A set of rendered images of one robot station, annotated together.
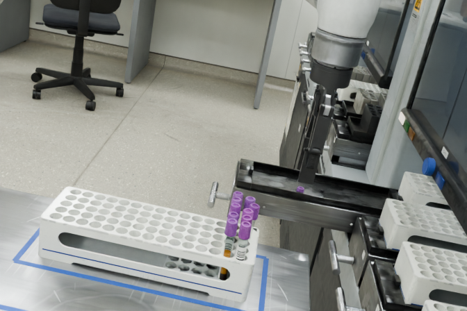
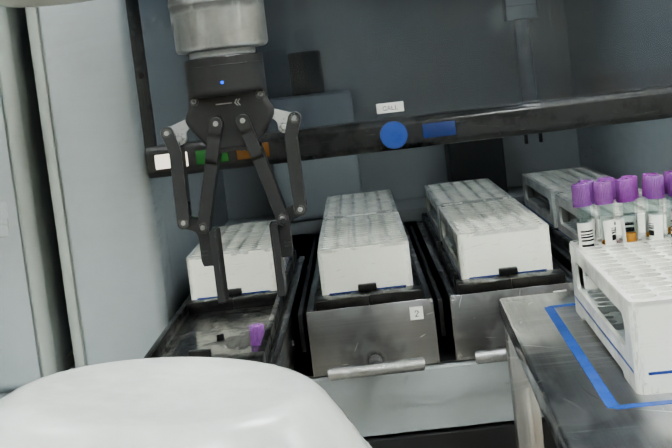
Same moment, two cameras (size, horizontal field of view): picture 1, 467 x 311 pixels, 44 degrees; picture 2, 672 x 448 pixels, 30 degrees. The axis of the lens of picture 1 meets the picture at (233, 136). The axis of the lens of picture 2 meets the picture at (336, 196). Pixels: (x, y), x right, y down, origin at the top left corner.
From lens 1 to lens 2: 141 cm
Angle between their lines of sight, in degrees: 87
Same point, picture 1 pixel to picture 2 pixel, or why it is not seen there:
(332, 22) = not seen: outside the picture
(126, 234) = not seen: outside the picture
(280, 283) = not seen: hidden behind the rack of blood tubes
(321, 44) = (245, 11)
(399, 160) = (157, 252)
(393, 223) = (399, 245)
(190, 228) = (636, 251)
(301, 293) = not seen: hidden behind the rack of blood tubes
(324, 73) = (258, 64)
